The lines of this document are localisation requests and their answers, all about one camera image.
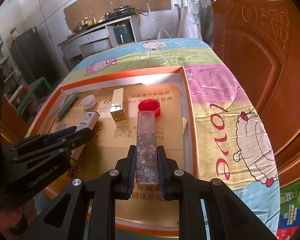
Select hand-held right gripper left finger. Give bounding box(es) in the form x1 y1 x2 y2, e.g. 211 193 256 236
22 145 137 240

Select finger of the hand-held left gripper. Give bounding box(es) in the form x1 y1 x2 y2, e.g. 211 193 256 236
2 127 77 154
11 129 93 171

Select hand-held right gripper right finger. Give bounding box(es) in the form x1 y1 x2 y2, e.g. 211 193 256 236
157 145 278 240

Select white cat-print lighter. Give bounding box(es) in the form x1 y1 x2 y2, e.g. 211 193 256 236
70 111 100 160

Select clear floral lighter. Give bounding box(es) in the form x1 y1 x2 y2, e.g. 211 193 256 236
135 111 157 185

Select blue floral lighter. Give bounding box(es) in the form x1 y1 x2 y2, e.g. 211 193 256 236
53 92 78 120

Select shallow cardboard box tray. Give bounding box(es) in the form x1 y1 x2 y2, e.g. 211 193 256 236
24 66 198 237

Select white bottle cap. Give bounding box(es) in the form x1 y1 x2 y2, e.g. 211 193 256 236
81 95 95 109

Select red bottle cap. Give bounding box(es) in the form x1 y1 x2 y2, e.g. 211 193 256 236
137 99 162 117

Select green plastic stool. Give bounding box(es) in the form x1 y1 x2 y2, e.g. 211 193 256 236
16 77 53 114

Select dark grey refrigerator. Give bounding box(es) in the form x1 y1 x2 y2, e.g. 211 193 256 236
10 27 52 85

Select green shelf rack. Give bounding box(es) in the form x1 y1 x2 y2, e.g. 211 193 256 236
0 34 18 110

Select white kitchen cabinet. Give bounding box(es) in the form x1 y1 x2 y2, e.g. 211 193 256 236
60 15 143 70

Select cartoon printed blanket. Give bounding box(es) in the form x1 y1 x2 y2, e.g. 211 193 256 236
27 38 282 240

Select teal air fryer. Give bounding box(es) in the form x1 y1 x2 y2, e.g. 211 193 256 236
113 25 133 47

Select black gas stove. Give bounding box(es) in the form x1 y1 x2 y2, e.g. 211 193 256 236
106 5 136 20

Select green printed carton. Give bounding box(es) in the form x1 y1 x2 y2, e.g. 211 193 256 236
276 180 300 240

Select small clear plastic bag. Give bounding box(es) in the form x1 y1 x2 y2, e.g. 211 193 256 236
157 27 177 40

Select large white plastic bag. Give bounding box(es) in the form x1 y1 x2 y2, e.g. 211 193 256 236
177 0 203 40

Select carved wooden door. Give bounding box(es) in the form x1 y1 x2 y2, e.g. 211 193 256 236
211 0 300 188

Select cardboard wall sheets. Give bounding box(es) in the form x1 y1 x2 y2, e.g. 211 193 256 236
63 0 172 30

